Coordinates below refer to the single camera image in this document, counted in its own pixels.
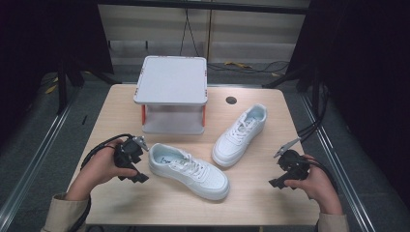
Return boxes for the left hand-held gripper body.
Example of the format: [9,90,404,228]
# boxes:
[113,134,150,177]

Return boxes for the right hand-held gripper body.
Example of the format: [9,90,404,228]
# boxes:
[273,136,312,182]

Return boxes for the white lace-up sneaker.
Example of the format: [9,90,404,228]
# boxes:
[148,142,231,201]
[211,102,269,168]

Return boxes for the white shoe rack orange posts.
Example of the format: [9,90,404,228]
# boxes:
[133,55,209,135]

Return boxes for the person's left hand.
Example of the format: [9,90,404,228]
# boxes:
[65,138,138,203]

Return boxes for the person's right hand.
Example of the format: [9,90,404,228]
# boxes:
[283,154,343,216]

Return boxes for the black metal stand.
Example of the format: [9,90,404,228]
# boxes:
[55,57,114,116]

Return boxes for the yellow tape piece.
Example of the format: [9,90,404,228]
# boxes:
[44,83,59,96]

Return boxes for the yellow strip on floor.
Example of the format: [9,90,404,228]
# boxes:
[223,60,253,70]

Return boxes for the dark curtain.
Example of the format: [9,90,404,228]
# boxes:
[0,0,114,143]
[285,0,410,201]

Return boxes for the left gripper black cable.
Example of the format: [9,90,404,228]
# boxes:
[67,132,133,232]

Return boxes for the grey metal floor rail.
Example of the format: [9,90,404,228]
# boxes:
[301,92,377,232]
[0,95,75,224]

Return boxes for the bundle of black cables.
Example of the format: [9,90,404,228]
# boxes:
[296,73,331,143]

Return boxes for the black floor cables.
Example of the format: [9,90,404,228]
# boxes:
[206,59,292,77]

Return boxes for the thin black hanging cable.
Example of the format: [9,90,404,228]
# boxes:
[178,8,201,58]

